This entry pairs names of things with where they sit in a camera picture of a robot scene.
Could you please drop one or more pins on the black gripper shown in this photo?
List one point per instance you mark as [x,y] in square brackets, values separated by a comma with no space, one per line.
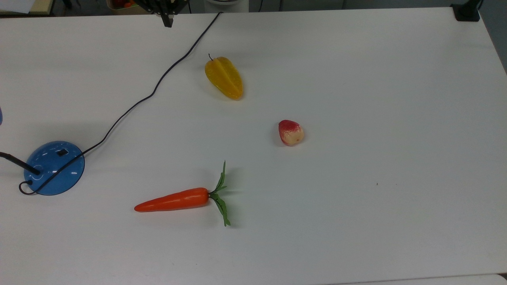
[160,5]

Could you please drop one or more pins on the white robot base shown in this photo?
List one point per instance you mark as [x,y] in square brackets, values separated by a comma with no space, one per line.
[227,4]

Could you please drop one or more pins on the box of toy fruit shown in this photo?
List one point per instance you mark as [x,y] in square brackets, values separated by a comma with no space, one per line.
[121,3]

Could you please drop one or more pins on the yellow toy star fruit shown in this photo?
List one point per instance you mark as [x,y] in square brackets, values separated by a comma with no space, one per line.
[225,78]

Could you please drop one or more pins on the red toy strawberry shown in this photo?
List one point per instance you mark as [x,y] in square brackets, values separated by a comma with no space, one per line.
[291,133]

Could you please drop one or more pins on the orange toy carrot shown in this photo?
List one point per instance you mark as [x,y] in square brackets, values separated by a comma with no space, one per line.
[178,200]

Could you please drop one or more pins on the black table clamp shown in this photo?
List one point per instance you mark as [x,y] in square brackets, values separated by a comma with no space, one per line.
[466,12]

